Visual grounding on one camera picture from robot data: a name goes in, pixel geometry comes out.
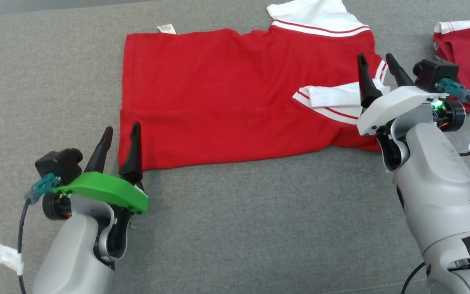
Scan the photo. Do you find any camera cable teal plug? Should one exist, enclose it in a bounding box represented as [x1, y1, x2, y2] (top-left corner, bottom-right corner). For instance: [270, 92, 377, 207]
[435, 78, 470, 223]
[17, 173, 60, 294]

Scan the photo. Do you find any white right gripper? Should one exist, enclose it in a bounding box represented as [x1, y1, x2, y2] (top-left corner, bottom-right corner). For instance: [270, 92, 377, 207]
[357, 53, 466, 136]

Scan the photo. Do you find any left camera cable teal plug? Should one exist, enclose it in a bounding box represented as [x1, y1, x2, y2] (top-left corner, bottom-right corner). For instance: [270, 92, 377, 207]
[17, 173, 60, 294]

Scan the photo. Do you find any thin black cable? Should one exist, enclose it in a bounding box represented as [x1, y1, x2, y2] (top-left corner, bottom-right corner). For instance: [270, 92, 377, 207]
[400, 261, 427, 294]

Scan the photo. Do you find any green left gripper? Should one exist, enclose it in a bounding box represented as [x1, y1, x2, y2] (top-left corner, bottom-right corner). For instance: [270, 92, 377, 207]
[42, 121, 149, 221]

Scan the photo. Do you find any red white sports shirt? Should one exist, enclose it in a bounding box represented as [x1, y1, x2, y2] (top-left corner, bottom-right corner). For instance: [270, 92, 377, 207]
[118, 0, 391, 171]

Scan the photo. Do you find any right camera cable teal plug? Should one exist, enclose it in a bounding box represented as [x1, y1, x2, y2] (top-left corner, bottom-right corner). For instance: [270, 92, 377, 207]
[435, 78, 470, 223]

